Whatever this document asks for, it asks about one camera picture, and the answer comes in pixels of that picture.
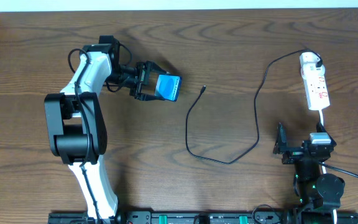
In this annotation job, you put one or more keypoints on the white power strip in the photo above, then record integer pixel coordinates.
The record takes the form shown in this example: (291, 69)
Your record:
(315, 86)

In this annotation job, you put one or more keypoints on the white charger plug adapter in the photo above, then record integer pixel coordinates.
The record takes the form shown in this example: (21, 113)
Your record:
(310, 58)

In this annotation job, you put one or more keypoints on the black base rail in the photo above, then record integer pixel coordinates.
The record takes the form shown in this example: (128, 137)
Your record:
(147, 217)

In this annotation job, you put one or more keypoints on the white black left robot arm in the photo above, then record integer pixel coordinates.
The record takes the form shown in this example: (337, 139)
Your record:
(75, 124)

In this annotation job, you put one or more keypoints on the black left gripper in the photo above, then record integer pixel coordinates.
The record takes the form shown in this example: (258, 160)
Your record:
(141, 80)

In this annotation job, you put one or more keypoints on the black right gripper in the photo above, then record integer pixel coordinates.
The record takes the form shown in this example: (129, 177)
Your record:
(298, 151)

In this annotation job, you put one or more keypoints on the blue smartphone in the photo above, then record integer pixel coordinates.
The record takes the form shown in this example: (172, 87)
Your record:
(168, 87)

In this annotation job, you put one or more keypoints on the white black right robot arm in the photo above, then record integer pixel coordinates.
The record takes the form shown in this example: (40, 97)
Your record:
(319, 193)

